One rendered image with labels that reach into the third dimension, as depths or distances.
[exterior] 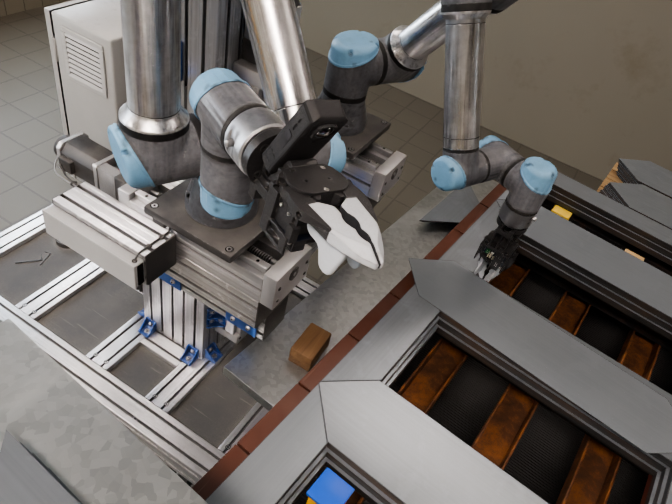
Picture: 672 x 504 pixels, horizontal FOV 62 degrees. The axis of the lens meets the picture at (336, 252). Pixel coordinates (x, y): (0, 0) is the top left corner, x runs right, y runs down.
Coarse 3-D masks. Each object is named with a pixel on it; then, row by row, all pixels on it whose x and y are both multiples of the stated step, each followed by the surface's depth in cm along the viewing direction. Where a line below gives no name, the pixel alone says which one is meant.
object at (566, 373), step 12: (564, 348) 131; (576, 348) 132; (588, 348) 133; (552, 360) 128; (564, 360) 129; (576, 360) 129; (588, 360) 130; (552, 372) 125; (564, 372) 126; (576, 372) 127; (588, 372) 127; (552, 384) 123; (564, 384) 123; (576, 384) 124; (564, 396) 121
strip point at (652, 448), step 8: (664, 408) 124; (664, 416) 122; (656, 424) 120; (664, 424) 121; (656, 432) 119; (664, 432) 119; (656, 440) 117; (664, 440) 118; (648, 448) 115; (656, 448) 116; (664, 448) 116
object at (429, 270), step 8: (424, 264) 143; (432, 264) 144; (440, 264) 144; (448, 264) 145; (416, 272) 140; (424, 272) 141; (432, 272) 141; (440, 272) 142; (416, 280) 138; (424, 280) 139; (432, 280) 139; (424, 288) 137
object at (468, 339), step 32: (608, 224) 179; (544, 256) 159; (608, 288) 153; (448, 320) 132; (640, 320) 151; (416, 352) 127; (480, 352) 130; (544, 384) 124; (576, 416) 122; (352, 480) 102
